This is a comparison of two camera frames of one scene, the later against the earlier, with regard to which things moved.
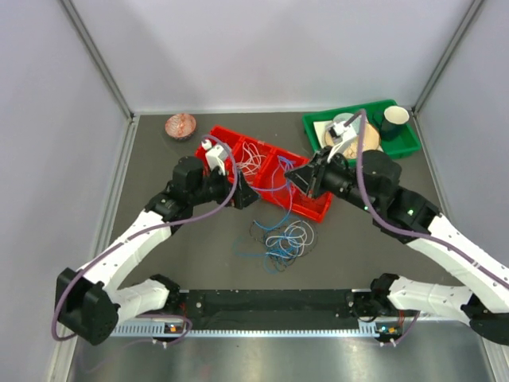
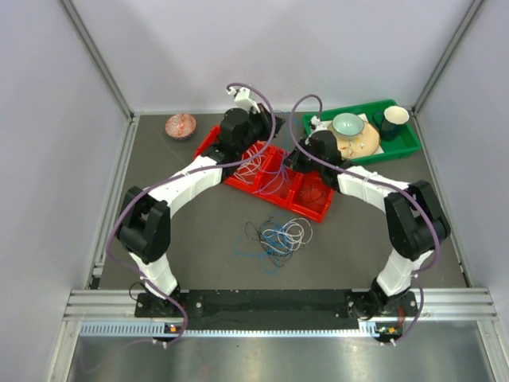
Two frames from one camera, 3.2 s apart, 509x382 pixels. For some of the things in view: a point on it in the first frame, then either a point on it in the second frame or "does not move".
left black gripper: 244,195 to 264,117
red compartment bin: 262,168 does not move
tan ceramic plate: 370,142 does not move
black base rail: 271,309 does not move
